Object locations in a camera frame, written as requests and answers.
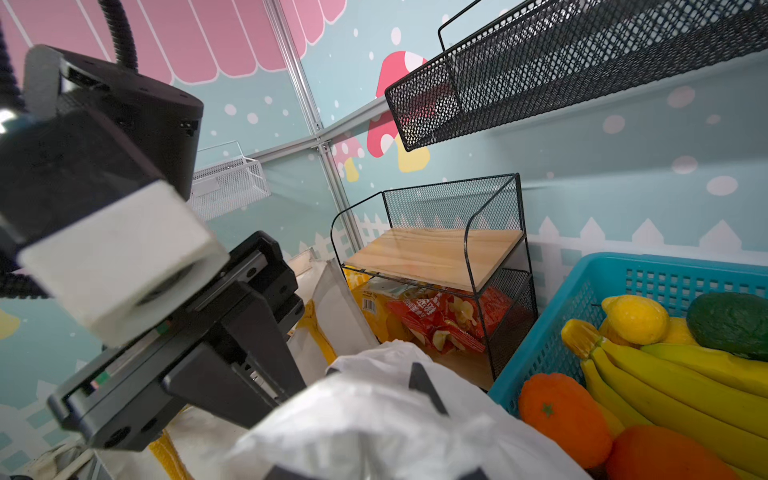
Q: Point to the white wire wall basket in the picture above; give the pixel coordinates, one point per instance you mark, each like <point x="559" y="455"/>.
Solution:
<point x="225" y="179"/>

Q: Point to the white canvas tote bag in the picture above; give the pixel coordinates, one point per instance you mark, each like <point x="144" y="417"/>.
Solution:
<point x="194" y="445"/>

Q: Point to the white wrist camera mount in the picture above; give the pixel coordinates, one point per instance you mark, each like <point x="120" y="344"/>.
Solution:
<point x="121" y="270"/>

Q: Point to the green avocado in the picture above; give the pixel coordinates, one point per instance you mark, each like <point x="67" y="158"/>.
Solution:
<point x="731" y="322"/>

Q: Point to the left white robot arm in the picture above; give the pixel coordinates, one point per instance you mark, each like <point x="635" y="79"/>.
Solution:
<point x="97" y="164"/>

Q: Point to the orange fruit left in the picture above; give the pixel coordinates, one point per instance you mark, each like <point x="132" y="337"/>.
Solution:
<point x="561" y="409"/>

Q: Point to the yellow lemon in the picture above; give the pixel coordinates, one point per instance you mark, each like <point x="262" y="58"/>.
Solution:
<point x="636" y="319"/>

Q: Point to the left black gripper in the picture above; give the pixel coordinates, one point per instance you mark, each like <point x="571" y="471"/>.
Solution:
<point x="224" y="351"/>

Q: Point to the red snack bag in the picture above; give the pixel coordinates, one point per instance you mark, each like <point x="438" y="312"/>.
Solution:
<point x="447" y="321"/>

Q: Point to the black mesh wall basket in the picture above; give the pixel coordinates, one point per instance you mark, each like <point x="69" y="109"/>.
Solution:
<point x="544" y="56"/>

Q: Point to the orange fruit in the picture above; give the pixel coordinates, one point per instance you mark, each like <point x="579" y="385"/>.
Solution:
<point x="652" y="452"/>
<point x="561" y="409"/>

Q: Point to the white plastic grocery bag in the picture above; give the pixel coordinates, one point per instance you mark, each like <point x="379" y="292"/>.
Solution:
<point x="361" y="421"/>

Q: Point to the teal plastic fruit basket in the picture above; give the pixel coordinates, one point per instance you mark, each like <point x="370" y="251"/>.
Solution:
<point x="674" y="283"/>

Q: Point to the yellow banana bunch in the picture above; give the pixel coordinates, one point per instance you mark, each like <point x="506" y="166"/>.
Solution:
<point x="653" y="386"/>

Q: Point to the yellow snack bag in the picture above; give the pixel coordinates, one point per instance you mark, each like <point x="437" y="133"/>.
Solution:
<point x="372" y="295"/>

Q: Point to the orange fruit right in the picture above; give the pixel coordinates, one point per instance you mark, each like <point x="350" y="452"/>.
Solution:
<point x="652" y="452"/>

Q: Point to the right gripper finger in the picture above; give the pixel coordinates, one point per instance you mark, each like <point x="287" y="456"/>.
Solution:
<point x="419" y="381"/>

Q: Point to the black wire snack shelf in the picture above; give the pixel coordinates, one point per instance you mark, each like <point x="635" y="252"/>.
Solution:
<point x="459" y="237"/>

